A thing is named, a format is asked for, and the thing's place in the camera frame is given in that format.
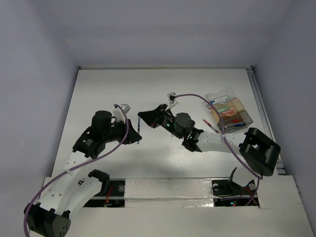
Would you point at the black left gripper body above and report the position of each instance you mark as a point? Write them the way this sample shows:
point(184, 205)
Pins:
point(117, 132)

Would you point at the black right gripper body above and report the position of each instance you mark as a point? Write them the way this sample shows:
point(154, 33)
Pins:
point(166, 122)

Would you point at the blue ink refill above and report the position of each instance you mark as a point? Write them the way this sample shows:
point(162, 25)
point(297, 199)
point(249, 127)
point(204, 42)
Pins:
point(138, 128)

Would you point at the white marker blue cap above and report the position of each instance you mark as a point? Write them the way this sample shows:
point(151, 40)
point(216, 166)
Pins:
point(219, 100)

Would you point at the green correction tape pen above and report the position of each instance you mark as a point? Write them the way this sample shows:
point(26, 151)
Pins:
point(223, 109)

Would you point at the orange highlighter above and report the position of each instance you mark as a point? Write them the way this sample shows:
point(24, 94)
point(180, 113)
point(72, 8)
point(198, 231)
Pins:
point(228, 115)

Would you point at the red gel pen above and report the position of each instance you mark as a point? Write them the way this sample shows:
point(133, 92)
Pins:
point(234, 121)

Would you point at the blue ballpoint pen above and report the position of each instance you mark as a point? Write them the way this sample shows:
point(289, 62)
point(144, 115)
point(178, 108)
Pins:
point(241, 124)

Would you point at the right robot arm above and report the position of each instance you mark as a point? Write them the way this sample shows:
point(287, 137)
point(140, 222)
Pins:
point(257, 153)

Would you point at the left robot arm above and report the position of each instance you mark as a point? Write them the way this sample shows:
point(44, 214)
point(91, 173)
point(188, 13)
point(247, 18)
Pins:
point(52, 209)

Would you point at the stationery organizer box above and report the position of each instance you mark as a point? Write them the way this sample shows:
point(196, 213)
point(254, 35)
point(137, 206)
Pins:
point(231, 109)

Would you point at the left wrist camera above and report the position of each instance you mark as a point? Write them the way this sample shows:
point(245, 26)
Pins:
point(120, 111)

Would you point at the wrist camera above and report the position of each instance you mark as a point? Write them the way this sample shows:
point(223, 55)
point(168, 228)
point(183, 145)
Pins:
point(172, 100)
point(120, 111)

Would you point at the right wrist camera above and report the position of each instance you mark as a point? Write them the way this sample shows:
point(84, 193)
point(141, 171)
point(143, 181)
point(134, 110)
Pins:
point(172, 100)

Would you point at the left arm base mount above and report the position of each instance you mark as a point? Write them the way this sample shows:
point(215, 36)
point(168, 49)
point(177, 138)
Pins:
point(114, 187)

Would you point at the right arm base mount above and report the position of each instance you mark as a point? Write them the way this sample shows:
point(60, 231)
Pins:
point(225, 188)

